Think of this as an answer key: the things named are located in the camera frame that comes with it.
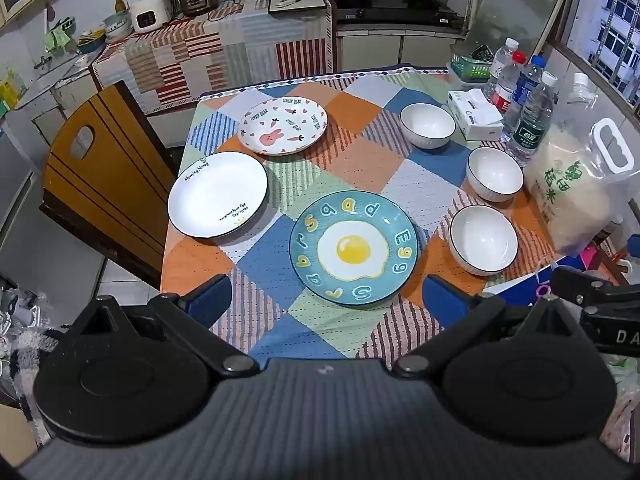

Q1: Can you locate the white plate with dark rim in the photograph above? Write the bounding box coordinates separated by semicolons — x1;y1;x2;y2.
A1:
167;151;269;239

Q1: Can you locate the white rice cooker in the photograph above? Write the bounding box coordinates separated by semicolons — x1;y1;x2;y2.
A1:
129;0;173;35

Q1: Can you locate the white tissue box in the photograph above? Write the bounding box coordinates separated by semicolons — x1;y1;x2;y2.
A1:
446;89;505;142

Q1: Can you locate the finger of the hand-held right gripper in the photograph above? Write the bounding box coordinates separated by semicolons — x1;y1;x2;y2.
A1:
550;266;636;311

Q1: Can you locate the white base cabinet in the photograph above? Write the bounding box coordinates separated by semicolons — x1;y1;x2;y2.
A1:
336;25;462;74

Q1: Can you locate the white bunny print plate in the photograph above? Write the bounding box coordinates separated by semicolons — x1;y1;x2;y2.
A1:
237;95;328;156

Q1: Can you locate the stack of pale bowls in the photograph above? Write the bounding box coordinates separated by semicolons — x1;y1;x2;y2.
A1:
102;10;133;42

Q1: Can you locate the green label water bottle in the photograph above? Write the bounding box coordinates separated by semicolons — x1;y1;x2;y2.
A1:
505;71;558;167

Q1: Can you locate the plaid clothing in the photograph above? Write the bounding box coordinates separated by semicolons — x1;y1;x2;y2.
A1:
7;327;57;411

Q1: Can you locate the dark cutting board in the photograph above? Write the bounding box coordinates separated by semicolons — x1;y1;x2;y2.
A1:
267;0;328;15

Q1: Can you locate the green plastic basket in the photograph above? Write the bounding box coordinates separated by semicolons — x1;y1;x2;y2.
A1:
449;42;496;81

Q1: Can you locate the striped patchwork counter cloth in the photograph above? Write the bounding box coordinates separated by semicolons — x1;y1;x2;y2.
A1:
92;0;336;116

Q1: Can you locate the clear water bottle white cap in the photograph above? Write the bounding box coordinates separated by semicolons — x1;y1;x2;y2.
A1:
484;38;521;96

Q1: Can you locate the blue label water bottle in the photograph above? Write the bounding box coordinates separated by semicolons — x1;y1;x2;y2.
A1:
501;56;546;143

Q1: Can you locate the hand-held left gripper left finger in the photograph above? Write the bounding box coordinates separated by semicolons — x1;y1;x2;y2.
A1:
65;274;261;378

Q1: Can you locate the black gas stove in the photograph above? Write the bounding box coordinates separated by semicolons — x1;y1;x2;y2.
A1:
335;0;463;26

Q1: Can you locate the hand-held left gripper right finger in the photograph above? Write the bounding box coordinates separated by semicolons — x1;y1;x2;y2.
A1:
392;275;591;377

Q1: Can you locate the green cloth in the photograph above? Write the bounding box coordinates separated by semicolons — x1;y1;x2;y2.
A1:
44;19;72;54

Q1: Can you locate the blue fried egg plate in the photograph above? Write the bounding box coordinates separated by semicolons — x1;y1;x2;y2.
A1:
289;191;421;307

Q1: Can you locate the patchwork checked tablecloth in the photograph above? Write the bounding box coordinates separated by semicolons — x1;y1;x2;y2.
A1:
160;67;576;361

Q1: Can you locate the window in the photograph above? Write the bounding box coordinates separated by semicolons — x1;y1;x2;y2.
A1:
565;0;640;108

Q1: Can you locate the white bowl with dark rim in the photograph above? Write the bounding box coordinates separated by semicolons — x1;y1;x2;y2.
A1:
399;103;457;150
448;205;519;277
467;146;525;203

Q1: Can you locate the clear bag of rice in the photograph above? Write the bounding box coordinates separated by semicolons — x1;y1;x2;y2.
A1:
522;72;636;257

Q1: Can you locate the red label water bottle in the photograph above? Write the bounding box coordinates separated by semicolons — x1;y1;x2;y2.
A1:
492;51;527;116

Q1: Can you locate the wooden chair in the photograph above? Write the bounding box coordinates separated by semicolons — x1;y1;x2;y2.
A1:
39;80;178;291

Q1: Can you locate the blue bowl with utensils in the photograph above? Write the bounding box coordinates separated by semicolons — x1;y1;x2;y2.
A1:
76;29;107;55

